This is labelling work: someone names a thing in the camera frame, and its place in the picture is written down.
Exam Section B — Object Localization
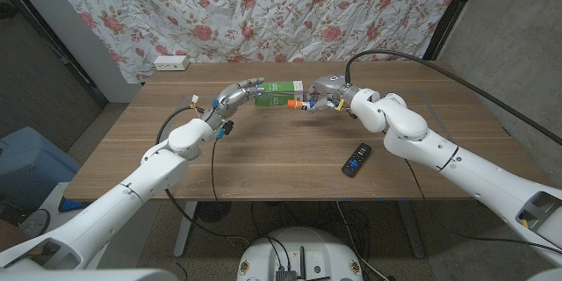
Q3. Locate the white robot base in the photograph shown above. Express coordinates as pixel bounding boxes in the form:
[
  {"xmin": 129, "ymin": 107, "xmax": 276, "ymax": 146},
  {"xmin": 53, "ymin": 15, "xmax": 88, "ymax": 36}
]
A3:
[{"xmin": 236, "ymin": 227, "xmax": 364, "ymax": 281}]

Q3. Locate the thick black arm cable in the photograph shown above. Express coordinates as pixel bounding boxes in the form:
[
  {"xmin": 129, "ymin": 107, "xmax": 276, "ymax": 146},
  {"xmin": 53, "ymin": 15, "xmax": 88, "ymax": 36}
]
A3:
[
  {"xmin": 156, "ymin": 105, "xmax": 251, "ymax": 247},
  {"xmin": 344, "ymin": 49, "xmax": 562, "ymax": 146}
]

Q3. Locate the white power strip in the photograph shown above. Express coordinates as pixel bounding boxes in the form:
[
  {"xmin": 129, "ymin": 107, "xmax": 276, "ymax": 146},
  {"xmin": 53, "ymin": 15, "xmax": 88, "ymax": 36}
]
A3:
[{"xmin": 153, "ymin": 54, "xmax": 191, "ymax": 72}]

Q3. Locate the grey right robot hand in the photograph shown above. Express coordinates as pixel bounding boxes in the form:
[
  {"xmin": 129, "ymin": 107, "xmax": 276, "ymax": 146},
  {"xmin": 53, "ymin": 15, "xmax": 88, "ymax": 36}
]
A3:
[{"xmin": 306, "ymin": 74, "xmax": 353, "ymax": 113}]

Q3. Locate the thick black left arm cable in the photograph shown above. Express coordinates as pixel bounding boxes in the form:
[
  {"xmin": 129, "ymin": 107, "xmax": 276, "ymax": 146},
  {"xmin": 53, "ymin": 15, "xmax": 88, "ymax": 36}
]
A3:
[{"xmin": 156, "ymin": 105, "xmax": 251, "ymax": 247}]

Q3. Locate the black floor fan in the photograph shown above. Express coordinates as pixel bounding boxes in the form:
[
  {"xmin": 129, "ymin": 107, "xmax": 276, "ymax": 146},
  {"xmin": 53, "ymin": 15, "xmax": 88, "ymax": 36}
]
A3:
[{"xmin": 196, "ymin": 200, "xmax": 233, "ymax": 223}]

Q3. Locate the green cardboard package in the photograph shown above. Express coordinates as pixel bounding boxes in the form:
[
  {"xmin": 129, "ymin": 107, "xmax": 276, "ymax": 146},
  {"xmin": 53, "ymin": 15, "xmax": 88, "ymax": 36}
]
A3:
[{"xmin": 254, "ymin": 80, "xmax": 305, "ymax": 107}]

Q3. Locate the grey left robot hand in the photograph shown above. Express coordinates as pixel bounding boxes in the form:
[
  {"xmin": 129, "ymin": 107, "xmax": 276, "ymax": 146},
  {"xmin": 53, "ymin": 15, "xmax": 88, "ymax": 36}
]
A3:
[{"xmin": 200, "ymin": 77, "xmax": 266, "ymax": 135}]

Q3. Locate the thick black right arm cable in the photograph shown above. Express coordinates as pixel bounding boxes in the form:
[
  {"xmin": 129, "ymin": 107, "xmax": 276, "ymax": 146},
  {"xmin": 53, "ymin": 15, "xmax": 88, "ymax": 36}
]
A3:
[{"xmin": 344, "ymin": 49, "xmax": 562, "ymax": 146}]

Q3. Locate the blue-grey plastic bin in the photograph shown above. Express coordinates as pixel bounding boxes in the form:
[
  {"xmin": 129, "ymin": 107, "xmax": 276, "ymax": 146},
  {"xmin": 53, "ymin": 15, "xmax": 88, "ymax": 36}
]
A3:
[{"xmin": 0, "ymin": 126, "xmax": 83, "ymax": 212}]

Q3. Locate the black backdrop pole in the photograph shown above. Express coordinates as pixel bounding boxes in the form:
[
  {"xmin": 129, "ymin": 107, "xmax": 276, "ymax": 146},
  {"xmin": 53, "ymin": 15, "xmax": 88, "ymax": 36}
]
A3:
[{"xmin": 421, "ymin": 0, "xmax": 486, "ymax": 61}]

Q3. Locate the floral backdrop cloth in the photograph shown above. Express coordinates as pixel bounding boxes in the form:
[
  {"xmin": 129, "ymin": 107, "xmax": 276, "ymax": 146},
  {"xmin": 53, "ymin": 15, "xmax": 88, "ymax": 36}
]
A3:
[{"xmin": 37, "ymin": 0, "xmax": 471, "ymax": 84}]

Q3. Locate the grey sneaker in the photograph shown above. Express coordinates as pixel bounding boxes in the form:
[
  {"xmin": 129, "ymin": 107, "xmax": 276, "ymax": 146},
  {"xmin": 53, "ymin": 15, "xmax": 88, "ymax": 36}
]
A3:
[{"xmin": 17, "ymin": 208, "xmax": 52, "ymax": 238}]

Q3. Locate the black TV remote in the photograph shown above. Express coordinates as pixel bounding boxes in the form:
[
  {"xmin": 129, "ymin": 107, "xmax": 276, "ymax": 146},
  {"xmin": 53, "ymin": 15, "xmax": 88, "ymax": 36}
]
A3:
[{"xmin": 341, "ymin": 142, "xmax": 372, "ymax": 178}]

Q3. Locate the white table leg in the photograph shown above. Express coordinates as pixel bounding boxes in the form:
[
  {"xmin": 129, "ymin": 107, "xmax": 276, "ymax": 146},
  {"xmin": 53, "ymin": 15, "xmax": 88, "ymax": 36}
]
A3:
[
  {"xmin": 173, "ymin": 200, "xmax": 198, "ymax": 258},
  {"xmin": 397, "ymin": 200, "xmax": 427, "ymax": 259}
]

